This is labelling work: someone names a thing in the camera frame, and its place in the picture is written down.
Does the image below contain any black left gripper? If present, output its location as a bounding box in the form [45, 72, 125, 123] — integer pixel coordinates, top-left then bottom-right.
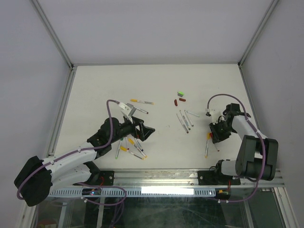
[109, 115, 154, 144]

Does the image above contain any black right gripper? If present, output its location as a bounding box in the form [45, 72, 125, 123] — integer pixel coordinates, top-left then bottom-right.
[208, 119, 234, 143]

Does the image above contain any yellow cap marker group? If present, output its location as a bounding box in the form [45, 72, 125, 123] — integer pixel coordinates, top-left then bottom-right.
[205, 133, 210, 158]

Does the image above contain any grey cap whiteboard marker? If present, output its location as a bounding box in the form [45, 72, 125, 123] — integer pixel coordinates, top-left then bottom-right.
[185, 110, 194, 127]

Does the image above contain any white lime-tipped marker body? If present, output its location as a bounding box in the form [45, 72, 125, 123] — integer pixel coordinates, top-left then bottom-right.
[185, 110, 200, 118]

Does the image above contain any brown cap marker pen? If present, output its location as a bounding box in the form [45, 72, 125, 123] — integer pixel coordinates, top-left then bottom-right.
[180, 110, 191, 130]

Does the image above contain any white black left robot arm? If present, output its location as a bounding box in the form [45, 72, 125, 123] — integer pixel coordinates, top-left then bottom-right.
[14, 117, 155, 207]

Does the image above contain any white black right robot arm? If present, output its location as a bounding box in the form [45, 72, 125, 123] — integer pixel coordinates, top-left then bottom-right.
[206, 103, 278, 184]

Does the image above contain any magenta cap marker pen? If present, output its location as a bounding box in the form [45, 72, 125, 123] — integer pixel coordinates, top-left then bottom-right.
[136, 108, 149, 114]

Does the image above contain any yellow cap marker pen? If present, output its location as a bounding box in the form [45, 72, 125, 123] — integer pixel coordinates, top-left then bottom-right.
[130, 99, 154, 105]

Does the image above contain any green cap marker pen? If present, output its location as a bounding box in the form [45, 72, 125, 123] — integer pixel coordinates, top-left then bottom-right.
[115, 138, 123, 159]

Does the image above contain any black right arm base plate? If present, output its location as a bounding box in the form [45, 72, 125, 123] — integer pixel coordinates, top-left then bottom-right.
[197, 170, 241, 186]

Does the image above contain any aluminium frame rail front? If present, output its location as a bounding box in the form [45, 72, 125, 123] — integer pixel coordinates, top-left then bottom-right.
[29, 168, 285, 190]

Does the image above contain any grey slotted cable duct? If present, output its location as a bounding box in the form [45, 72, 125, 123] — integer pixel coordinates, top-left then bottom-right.
[48, 186, 216, 198]

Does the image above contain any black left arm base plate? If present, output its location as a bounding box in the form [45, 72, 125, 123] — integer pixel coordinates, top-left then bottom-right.
[86, 170, 114, 186]

